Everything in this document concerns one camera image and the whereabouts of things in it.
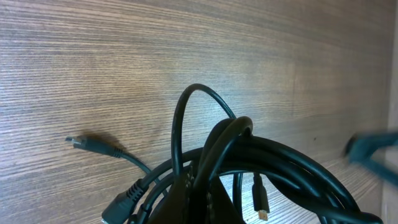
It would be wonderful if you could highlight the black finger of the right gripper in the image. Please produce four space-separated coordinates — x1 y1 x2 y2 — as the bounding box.
208 177 245 224

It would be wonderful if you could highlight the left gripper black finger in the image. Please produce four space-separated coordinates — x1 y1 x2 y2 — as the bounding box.
149 170 194 224

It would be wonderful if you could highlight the black cable bundle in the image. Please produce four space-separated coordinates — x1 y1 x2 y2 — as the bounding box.
101 83 385 224

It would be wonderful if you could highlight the black USB cable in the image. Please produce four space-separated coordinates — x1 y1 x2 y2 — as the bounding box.
64 134 169 197

